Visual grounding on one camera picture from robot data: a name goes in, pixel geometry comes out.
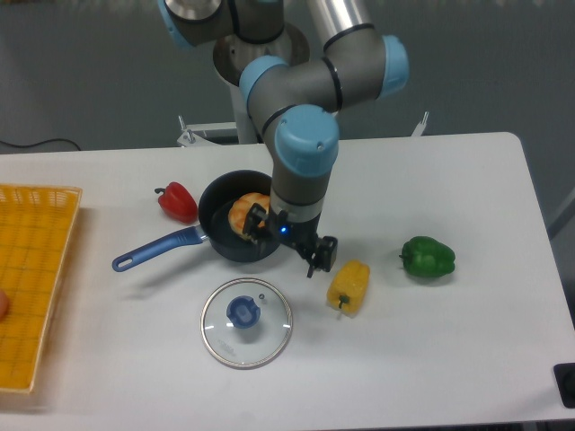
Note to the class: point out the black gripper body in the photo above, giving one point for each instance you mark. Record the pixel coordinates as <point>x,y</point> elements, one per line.
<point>300,236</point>

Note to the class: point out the green bell pepper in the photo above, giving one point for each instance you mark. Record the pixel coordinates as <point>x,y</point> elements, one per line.
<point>424,256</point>

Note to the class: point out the orange bread roll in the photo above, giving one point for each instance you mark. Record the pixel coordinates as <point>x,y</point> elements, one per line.
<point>240,209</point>

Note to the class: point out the yellow woven basket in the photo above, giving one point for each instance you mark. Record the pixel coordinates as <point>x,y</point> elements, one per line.
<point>37,223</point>

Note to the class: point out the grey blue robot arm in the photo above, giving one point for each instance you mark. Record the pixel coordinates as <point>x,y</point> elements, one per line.
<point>291,101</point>

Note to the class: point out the black object at table edge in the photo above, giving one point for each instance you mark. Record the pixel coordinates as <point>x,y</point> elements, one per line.
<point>565,378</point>

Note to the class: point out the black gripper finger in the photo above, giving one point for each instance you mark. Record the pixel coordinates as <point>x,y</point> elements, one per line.
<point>319,252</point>
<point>255,228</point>

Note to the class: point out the red bell pepper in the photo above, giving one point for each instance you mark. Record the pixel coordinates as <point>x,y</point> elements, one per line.
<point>178,203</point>

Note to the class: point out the yellow bell pepper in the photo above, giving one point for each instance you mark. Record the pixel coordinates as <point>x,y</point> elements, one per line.
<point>348,289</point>

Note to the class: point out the glass pot lid blue knob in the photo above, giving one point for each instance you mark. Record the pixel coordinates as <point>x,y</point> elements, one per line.
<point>246,323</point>

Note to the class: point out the dark pot blue handle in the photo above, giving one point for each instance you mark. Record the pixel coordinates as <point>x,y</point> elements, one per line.
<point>213,226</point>

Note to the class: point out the grey table leg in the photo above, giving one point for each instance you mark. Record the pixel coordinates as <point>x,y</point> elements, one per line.
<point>562,216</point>

